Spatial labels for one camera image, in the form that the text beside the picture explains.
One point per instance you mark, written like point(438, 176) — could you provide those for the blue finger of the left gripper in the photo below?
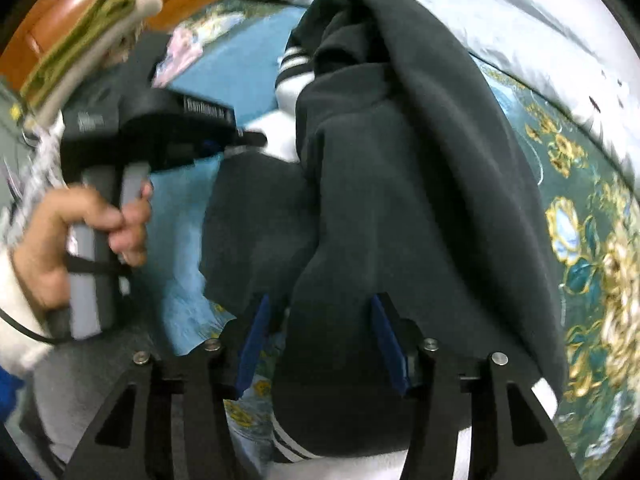
point(240, 138)

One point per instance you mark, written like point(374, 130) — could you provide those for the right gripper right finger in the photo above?
point(472, 418)

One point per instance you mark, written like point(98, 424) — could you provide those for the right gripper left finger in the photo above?
point(166, 419)

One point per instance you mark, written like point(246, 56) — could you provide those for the black white fleece jacket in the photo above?
point(406, 179)

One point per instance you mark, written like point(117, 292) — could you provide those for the white sleeve forearm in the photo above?
point(19, 353)

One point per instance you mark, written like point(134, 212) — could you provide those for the folded green beige clothes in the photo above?
point(59, 73)

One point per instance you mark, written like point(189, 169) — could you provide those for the person's left hand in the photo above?
point(39, 260)

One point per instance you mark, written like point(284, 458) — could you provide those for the teal floral bed sheet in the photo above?
point(593, 219)

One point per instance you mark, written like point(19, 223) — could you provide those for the grey floral duvet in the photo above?
point(572, 52)

